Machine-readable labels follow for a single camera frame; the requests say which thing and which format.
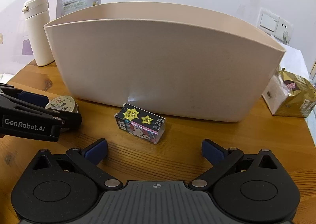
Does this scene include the round tin with print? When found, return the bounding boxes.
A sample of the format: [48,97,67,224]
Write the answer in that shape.
[45,95,79,113]

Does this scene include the white wall switch socket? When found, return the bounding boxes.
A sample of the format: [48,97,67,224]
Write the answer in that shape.
[257,8,293,45]

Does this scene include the banana chips bag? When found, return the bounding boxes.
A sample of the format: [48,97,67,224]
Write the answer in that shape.
[62,0,101,16]

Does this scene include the gold foil snack bag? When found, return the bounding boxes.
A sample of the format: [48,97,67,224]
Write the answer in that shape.
[275,68,315,118]

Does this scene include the cream thermos bottle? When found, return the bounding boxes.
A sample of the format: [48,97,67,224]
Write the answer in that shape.
[22,0,54,67]

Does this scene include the beige plastic storage bin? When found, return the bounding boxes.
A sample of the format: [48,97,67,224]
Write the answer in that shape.
[44,2,285,122]

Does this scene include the black cartoon card box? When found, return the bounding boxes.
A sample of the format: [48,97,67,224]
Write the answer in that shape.
[115,103,166,144]

